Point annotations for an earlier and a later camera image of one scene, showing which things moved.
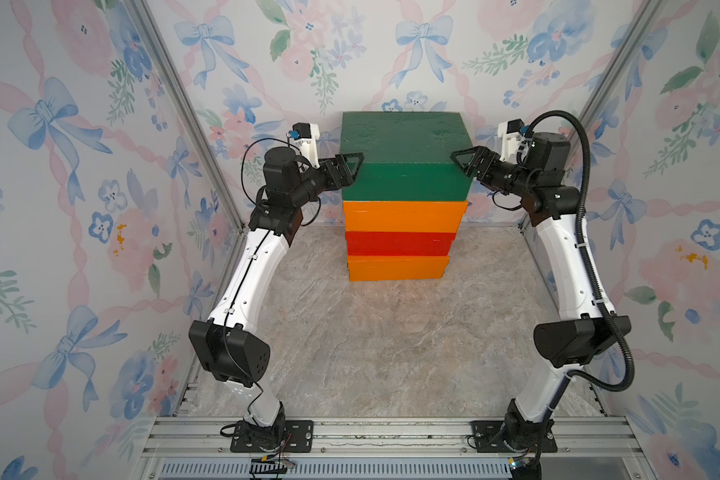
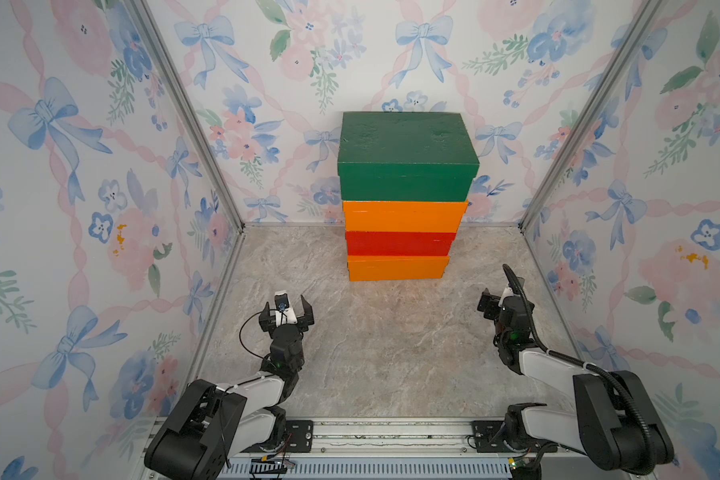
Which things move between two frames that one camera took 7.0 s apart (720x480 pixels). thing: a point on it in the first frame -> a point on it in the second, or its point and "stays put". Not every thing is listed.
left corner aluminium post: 144,12 stays put
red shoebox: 399,243 stays put
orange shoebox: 403,216 stays put
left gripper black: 341,165 -> 306,319
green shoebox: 406,156 stays put
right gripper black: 483,158 -> 489,301
